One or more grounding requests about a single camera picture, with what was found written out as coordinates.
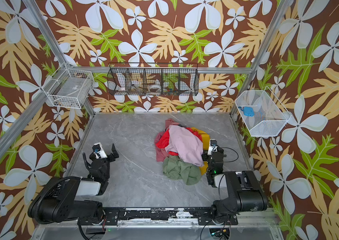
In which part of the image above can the green cloth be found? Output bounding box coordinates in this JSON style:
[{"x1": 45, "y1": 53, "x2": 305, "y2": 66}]
[{"x1": 163, "y1": 156, "x2": 201, "y2": 186}]

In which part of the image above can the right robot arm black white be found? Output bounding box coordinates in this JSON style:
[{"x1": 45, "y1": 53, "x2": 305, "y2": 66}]
[{"x1": 202, "y1": 144, "x2": 268, "y2": 218}]

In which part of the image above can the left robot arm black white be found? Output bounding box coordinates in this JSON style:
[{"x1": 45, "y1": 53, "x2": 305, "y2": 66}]
[{"x1": 28, "y1": 143, "x2": 119, "y2": 225}]

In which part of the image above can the yellow cloth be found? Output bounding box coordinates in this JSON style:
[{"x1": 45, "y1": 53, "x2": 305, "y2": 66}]
[{"x1": 191, "y1": 127, "x2": 210, "y2": 175}]

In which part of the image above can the pink cloth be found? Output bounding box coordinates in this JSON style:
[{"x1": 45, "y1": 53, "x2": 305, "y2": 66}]
[{"x1": 165, "y1": 125, "x2": 204, "y2": 167}]

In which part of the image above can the red cloth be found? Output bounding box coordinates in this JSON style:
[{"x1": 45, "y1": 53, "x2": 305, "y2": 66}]
[{"x1": 156, "y1": 128, "x2": 203, "y2": 157}]

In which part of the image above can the blue toy in basket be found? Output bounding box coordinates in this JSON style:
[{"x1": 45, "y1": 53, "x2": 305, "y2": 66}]
[{"x1": 238, "y1": 106, "x2": 255, "y2": 117}]

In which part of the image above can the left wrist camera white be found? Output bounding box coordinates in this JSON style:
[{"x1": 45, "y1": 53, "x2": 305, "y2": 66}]
[{"x1": 93, "y1": 143, "x2": 107, "y2": 159}]

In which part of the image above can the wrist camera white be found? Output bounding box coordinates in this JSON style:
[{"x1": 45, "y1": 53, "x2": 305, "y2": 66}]
[
  {"x1": 93, "y1": 143, "x2": 107, "y2": 159},
  {"x1": 207, "y1": 139, "x2": 218, "y2": 156}
]

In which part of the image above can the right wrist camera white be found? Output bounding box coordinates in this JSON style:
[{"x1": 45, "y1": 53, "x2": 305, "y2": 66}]
[{"x1": 207, "y1": 139, "x2": 218, "y2": 156}]

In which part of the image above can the aluminium frame post left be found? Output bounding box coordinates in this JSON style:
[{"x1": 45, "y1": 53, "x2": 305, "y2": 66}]
[{"x1": 22, "y1": 0, "x2": 96, "y2": 117}]

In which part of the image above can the aluminium frame post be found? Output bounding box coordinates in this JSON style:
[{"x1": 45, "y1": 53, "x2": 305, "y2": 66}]
[
  {"x1": 22, "y1": 0, "x2": 96, "y2": 117},
  {"x1": 230, "y1": 0, "x2": 293, "y2": 116}
]

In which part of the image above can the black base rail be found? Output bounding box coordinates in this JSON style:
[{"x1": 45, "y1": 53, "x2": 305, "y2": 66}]
[{"x1": 79, "y1": 207, "x2": 238, "y2": 227}]

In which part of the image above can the white wire basket left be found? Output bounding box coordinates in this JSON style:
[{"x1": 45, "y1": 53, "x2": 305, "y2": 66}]
[{"x1": 43, "y1": 64, "x2": 94, "y2": 109}]

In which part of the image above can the white wire basket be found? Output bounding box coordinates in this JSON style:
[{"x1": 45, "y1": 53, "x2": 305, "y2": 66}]
[
  {"x1": 43, "y1": 64, "x2": 94, "y2": 109},
  {"x1": 235, "y1": 87, "x2": 292, "y2": 138}
]

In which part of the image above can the white wire basket right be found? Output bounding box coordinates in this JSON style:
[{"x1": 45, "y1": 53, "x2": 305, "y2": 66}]
[{"x1": 235, "y1": 87, "x2": 292, "y2": 138}]

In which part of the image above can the aluminium frame beam left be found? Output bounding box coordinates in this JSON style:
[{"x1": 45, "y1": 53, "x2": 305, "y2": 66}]
[{"x1": 0, "y1": 93, "x2": 48, "y2": 159}]

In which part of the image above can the black wire basket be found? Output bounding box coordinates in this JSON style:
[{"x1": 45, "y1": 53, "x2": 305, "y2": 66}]
[{"x1": 106, "y1": 63, "x2": 199, "y2": 96}]

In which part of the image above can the aluminium frame crossbar back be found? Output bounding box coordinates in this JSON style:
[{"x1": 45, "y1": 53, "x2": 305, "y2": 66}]
[{"x1": 67, "y1": 65, "x2": 252, "y2": 75}]

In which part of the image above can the aluminium frame post right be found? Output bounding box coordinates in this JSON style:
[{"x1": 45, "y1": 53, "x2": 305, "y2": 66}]
[{"x1": 230, "y1": 0, "x2": 293, "y2": 116}]

